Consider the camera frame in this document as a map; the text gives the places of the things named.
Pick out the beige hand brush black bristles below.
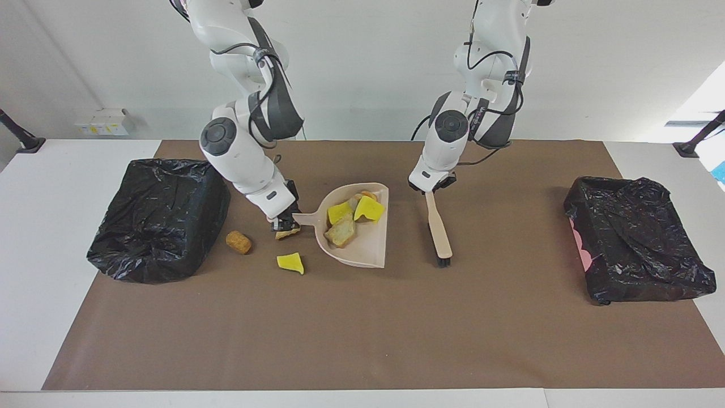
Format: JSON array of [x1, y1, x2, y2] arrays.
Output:
[[425, 191, 453, 268]]

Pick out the brown cork-like trash piece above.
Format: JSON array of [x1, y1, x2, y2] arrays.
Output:
[[225, 231, 253, 255]]

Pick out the pale beige sponge chunk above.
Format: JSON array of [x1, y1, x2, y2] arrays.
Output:
[[324, 218, 357, 248]]

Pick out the notched yellow sponge piece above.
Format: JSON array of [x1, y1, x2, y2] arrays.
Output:
[[353, 195, 386, 222]]

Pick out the beige plastic dustpan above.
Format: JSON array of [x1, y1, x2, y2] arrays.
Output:
[[292, 182, 390, 269]]

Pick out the tall bin with black bag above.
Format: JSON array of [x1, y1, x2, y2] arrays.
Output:
[[86, 159, 232, 284]]

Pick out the pink bin with black bag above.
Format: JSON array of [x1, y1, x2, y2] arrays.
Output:
[[564, 176, 718, 306]]

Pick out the brown paper table mat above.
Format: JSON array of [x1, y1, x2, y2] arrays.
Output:
[[41, 140, 725, 392]]

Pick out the black stand foot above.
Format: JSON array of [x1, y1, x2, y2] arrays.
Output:
[[672, 110, 725, 159], [0, 108, 46, 154]]

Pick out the white wall socket box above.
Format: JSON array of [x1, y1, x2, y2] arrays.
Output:
[[75, 109, 130, 137]]

